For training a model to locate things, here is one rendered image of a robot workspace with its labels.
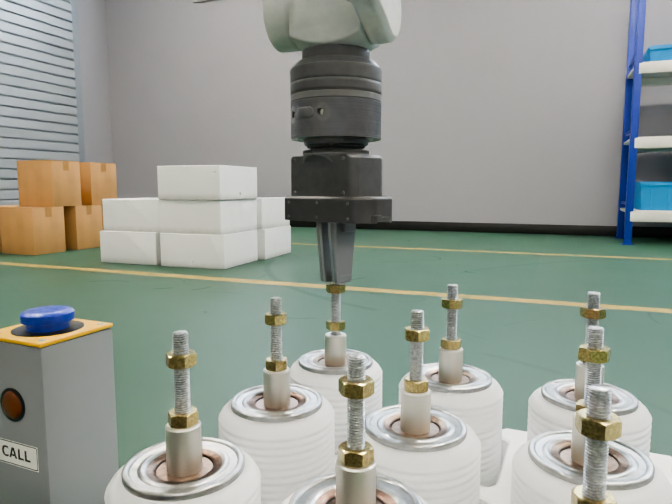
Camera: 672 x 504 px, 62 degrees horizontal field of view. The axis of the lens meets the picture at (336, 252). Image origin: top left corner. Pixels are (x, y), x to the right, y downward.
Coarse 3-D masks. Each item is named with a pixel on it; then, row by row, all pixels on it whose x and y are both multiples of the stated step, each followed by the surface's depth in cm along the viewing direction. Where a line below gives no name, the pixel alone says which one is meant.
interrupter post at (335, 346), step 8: (328, 336) 56; (336, 336) 56; (344, 336) 56; (328, 344) 56; (336, 344) 56; (344, 344) 56; (328, 352) 56; (336, 352) 56; (344, 352) 56; (328, 360) 56; (336, 360) 56; (344, 360) 56
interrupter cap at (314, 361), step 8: (312, 352) 59; (320, 352) 60; (352, 352) 60; (360, 352) 59; (304, 360) 57; (312, 360) 57; (320, 360) 58; (368, 360) 57; (304, 368) 55; (312, 368) 54; (320, 368) 54; (328, 368) 54; (336, 368) 54; (344, 368) 54; (368, 368) 55
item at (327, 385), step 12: (300, 372) 55; (372, 372) 55; (300, 384) 54; (312, 384) 53; (324, 384) 53; (336, 384) 52; (324, 396) 53; (336, 396) 53; (372, 396) 54; (336, 408) 53; (372, 408) 54; (336, 420) 53; (336, 432) 53; (336, 444) 53
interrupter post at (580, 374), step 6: (576, 366) 47; (582, 366) 47; (576, 372) 47; (582, 372) 47; (576, 378) 47; (582, 378) 47; (576, 384) 47; (582, 384) 47; (576, 390) 47; (582, 390) 47; (576, 396) 47; (582, 396) 47
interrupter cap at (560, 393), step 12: (552, 384) 50; (564, 384) 50; (552, 396) 47; (564, 396) 47; (612, 396) 47; (624, 396) 47; (564, 408) 45; (612, 408) 45; (624, 408) 44; (636, 408) 45
